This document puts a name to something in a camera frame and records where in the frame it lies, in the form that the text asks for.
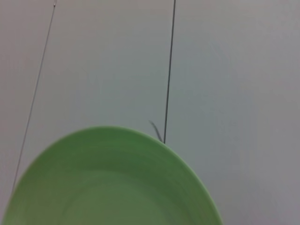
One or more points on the green plastic plate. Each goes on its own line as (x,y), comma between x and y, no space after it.
(112,182)

